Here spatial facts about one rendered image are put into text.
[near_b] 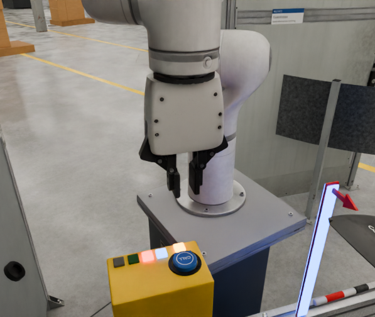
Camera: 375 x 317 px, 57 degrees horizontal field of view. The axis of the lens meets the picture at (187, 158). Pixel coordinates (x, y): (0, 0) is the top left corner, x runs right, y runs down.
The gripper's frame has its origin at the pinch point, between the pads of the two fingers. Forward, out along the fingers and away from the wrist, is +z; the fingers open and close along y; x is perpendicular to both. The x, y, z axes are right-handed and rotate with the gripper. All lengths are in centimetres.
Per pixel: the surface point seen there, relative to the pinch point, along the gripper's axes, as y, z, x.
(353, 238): -17.1, 2.6, 15.0
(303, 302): -24.5, 32.6, 1.7
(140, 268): 7.3, 16.3, -0.8
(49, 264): 47, 124, -123
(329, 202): -24.9, 7.9, 1.7
